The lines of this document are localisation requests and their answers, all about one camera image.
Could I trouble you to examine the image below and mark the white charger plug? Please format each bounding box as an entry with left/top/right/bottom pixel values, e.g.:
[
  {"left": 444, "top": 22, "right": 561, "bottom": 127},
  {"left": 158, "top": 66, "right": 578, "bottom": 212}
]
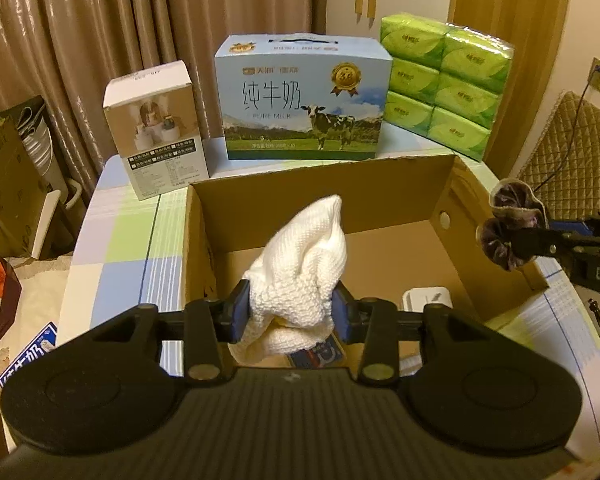
[{"left": 401, "top": 286, "right": 453, "bottom": 317}]

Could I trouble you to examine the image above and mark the purple velvet scrunchie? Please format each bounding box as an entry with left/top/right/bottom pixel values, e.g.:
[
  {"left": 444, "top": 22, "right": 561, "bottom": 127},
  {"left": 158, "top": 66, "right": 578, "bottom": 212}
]
[{"left": 476, "top": 178, "right": 548, "bottom": 272}]

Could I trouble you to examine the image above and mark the white knitted cloth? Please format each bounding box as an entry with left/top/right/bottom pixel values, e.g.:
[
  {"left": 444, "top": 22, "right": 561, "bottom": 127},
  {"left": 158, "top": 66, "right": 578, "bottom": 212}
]
[{"left": 229, "top": 194, "right": 348, "bottom": 367}]

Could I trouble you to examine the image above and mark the blue milk carton case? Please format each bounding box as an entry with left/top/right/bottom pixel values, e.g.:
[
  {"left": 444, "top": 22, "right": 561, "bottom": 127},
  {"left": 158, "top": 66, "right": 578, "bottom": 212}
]
[{"left": 214, "top": 33, "right": 394, "bottom": 162}]

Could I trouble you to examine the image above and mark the brown cardboard carton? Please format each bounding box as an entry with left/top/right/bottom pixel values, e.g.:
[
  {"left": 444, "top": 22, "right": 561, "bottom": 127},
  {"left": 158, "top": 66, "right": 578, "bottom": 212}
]
[{"left": 0, "top": 115, "right": 56, "bottom": 258}]

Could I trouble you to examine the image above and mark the bundle of green tissue packets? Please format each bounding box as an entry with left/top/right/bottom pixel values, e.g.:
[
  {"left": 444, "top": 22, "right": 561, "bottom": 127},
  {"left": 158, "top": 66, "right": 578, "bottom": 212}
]
[{"left": 378, "top": 14, "right": 517, "bottom": 163}]

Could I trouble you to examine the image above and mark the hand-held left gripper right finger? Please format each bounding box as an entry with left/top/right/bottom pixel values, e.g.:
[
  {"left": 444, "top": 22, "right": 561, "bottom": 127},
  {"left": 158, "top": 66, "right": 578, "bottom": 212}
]
[{"left": 330, "top": 282, "right": 488, "bottom": 383}]

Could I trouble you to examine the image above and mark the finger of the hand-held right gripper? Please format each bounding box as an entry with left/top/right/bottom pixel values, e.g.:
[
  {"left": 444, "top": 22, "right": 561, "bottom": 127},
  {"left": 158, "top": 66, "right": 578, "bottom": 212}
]
[
  {"left": 509, "top": 229, "right": 600, "bottom": 267},
  {"left": 549, "top": 211, "right": 600, "bottom": 235}
]

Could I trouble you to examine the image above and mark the white and brown product box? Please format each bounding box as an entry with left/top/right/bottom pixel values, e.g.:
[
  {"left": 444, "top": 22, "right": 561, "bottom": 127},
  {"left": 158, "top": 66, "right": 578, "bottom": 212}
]
[{"left": 103, "top": 59, "right": 211, "bottom": 203}]

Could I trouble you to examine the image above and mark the black power cable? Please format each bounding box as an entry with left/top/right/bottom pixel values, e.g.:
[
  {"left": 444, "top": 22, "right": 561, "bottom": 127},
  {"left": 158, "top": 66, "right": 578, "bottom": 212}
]
[{"left": 532, "top": 67, "right": 600, "bottom": 193}]

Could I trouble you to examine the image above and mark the quilted brown chair cushion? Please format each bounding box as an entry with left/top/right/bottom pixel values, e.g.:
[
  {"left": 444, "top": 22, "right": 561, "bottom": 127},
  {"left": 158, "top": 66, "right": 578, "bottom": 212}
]
[{"left": 515, "top": 91, "right": 600, "bottom": 223}]

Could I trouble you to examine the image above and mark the cardboard box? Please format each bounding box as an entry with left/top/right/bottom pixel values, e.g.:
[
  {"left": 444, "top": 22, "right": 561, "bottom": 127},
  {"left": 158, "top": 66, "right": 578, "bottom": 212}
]
[{"left": 182, "top": 154, "right": 551, "bottom": 376}]

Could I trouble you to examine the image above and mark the small blue packet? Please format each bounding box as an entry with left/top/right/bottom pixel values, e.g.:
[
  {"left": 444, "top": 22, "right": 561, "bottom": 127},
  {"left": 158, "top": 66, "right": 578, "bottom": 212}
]
[{"left": 287, "top": 337, "right": 346, "bottom": 368}]

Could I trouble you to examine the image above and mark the small blue milk carton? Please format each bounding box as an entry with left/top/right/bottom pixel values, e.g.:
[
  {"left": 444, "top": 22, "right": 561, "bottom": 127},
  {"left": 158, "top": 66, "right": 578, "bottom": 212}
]
[{"left": 0, "top": 321, "right": 58, "bottom": 391}]

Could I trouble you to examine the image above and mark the brown curtain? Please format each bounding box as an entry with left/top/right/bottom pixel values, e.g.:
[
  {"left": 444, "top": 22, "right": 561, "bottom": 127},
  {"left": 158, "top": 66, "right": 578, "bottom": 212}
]
[{"left": 0, "top": 0, "right": 331, "bottom": 201}]

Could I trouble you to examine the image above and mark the dark wooden box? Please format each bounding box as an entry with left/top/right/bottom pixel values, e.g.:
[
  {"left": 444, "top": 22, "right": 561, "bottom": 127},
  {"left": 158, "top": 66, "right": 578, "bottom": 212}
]
[{"left": 0, "top": 255, "right": 23, "bottom": 348}]

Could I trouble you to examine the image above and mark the white plastic frame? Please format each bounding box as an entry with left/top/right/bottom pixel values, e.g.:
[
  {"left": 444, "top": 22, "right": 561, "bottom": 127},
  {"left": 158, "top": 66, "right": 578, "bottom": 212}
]
[{"left": 30, "top": 180, "right": 83, "bottom": 261}]

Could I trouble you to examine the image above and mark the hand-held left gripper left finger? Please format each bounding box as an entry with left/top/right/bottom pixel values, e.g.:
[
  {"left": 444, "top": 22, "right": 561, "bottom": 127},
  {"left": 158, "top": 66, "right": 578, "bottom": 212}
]
[{"left": 87, "top": 279, "right": 253, "bottom": 381}]

